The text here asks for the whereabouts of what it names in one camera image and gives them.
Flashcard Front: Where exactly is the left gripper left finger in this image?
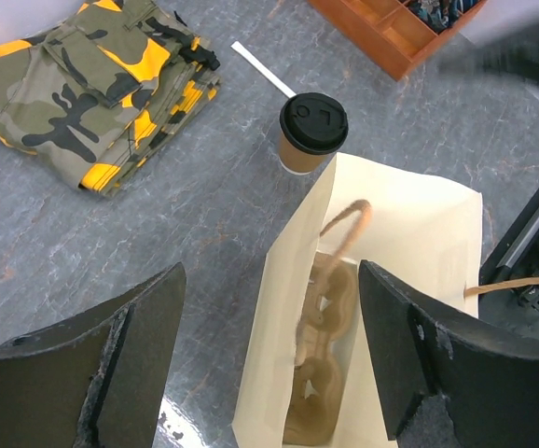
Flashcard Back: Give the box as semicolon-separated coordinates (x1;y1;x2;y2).
0;263;187;447

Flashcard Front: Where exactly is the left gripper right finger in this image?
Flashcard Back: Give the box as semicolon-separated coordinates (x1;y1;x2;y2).
358;260;539;447

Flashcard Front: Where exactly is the brown paper bag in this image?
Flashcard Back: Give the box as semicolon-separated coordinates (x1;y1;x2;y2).
230;151;539;448

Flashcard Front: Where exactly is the cardboard cup carrier tray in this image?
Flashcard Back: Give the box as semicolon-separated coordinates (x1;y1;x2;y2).
283;252;358;446

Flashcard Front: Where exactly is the brown paper coffee cup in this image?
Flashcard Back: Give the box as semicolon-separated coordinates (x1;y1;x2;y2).
277;91;350;176

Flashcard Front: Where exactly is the white straw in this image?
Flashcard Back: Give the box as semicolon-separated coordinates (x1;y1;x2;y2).
230;41;296;98

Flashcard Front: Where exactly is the black plastic cup lid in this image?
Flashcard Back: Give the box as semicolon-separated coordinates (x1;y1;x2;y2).
279;92;349;156

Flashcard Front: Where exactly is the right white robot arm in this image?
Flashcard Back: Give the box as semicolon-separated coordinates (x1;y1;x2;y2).
437;21;539;87

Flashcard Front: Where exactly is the camouflage folded cloth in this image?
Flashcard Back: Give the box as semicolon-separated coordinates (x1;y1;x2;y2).
0;1;220;197

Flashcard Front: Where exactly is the orange compartment organizer tray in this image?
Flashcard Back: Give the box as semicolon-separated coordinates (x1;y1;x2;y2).
310;0;486;81

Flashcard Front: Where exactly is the dark blue patterned sock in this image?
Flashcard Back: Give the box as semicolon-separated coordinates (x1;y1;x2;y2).
406;0;478;34

